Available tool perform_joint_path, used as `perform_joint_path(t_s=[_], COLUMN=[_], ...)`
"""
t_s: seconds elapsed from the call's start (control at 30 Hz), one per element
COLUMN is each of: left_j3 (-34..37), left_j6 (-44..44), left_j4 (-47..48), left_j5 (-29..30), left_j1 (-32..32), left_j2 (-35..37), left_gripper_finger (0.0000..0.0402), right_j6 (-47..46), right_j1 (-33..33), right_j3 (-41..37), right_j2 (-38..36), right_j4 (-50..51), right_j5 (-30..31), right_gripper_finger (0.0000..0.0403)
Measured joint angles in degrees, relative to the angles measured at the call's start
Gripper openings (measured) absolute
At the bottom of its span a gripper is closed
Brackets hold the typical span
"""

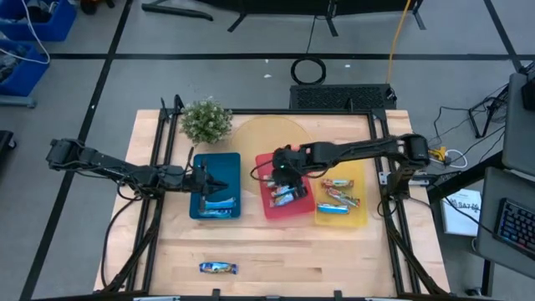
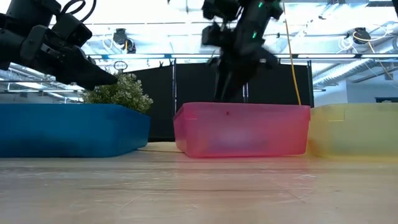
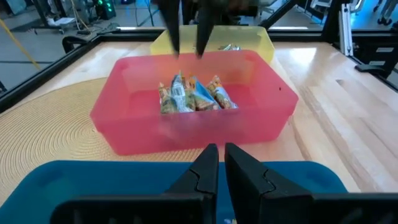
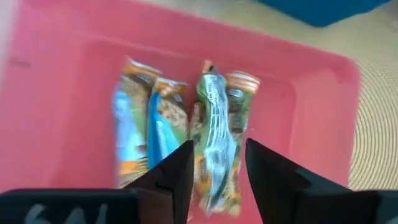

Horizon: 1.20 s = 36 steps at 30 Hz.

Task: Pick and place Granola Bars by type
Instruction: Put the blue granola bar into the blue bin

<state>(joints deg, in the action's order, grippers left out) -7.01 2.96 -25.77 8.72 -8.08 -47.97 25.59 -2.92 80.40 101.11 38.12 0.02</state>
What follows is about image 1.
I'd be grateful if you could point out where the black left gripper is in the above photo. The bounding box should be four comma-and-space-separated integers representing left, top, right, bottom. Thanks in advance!
183, 161, 230, 211

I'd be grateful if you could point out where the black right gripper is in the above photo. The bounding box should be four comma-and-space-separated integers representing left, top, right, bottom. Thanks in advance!
271, 144, 313, 201

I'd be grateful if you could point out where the red green granola bar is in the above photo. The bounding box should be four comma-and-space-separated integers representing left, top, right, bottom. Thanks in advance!
325, 187, 361, 208
320, 178, 355, 188

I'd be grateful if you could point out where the blue plastic tray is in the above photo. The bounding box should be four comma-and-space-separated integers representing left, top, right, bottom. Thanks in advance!
188, 151, 242, 221

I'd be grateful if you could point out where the red plastic tray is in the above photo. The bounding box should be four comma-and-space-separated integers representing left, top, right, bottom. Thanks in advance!
254, 151, 317, 221

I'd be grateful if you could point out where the small green potted plant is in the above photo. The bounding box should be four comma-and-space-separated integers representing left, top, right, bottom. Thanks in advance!
179, 96, 234, 146

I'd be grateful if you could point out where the yellow plastic tray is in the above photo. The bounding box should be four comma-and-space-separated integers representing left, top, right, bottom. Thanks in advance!
313, 161, 369, 229

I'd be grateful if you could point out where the black perforated computer case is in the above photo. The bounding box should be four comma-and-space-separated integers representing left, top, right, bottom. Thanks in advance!
288, 83, 397, 111

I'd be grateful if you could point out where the yellow power plug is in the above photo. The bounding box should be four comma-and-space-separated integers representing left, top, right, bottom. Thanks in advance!
428, 145, 449, 162

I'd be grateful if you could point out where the white paper booklet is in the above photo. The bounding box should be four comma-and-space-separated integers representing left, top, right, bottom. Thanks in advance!
441, 188, 482, 237

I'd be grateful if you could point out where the black stand foot bar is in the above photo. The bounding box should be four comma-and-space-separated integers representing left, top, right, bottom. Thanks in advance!
140, 3, 214, 23

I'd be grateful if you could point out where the black board with legs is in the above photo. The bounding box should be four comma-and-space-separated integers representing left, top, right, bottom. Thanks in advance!
196, 0, 426, 38

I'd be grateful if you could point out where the black tripod stand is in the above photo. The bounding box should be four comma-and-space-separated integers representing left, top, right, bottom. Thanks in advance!
467, 94, 509, 140

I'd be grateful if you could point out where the grey keyboard desk top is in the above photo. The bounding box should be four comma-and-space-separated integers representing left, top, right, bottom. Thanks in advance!
475, 166, 535, 280

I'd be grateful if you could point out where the grey bin platform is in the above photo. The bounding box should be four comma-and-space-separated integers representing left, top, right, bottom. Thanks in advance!
0, 94, 38, 110

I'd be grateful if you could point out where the blue plastic storage bin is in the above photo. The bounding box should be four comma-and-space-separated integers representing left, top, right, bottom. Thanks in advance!
0, 0, 78, 43
0, 39, 51, 98

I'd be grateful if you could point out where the backlit black keyboard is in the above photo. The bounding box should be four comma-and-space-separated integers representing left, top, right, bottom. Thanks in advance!
494, 197, 535, 258

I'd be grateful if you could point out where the black device on desk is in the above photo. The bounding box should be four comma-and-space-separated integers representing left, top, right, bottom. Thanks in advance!
520, 62, 535, 112

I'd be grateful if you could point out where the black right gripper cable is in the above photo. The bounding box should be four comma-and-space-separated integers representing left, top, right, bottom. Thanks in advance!
250, 160, 278, 186

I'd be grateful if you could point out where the black aluminium table frame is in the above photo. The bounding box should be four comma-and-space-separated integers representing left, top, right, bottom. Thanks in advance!
101, 94, 449, 296

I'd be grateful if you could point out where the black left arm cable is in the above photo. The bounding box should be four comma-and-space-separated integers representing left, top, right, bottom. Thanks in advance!
99, 194, 141, 289

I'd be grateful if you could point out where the coiled black cable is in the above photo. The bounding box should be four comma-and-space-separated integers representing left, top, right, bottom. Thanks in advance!
290, 57, 328, 86

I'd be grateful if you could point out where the thin black cable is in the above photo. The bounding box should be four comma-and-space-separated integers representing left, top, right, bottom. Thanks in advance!
305, 14, 317, 55

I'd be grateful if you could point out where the short white cable loop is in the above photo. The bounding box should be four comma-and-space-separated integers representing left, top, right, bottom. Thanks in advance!
444, 148, 469, 169

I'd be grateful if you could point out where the yellow cable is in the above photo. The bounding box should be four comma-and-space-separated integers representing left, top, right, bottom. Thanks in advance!
384, 0, 413, 84

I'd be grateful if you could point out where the long white cable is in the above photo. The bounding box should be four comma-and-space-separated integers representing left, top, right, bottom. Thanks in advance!
0, 0, 52, 66

